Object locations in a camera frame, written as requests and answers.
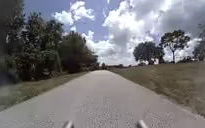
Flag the pale grey paved path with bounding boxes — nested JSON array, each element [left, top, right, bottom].
[[0, 69, 205, 128]]

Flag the round dark tree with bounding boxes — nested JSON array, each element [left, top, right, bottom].
[[132, 41, 165, 66]]

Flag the row of dark trees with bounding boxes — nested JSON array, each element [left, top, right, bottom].
[[0, 0, 100, 87]]

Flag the robot's own part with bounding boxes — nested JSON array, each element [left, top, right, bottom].
[[65, 120, 74, 128], [137, 119, 149, 128]]

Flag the tall thin-trunked tree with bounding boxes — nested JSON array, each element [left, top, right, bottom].
[[159, 29, 192, 64]]

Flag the dry grass slope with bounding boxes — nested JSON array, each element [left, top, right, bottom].
[[109, 59, 205, 122]]

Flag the shaded grass verge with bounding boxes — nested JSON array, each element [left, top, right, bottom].
[[0, 71, 89, 116]]

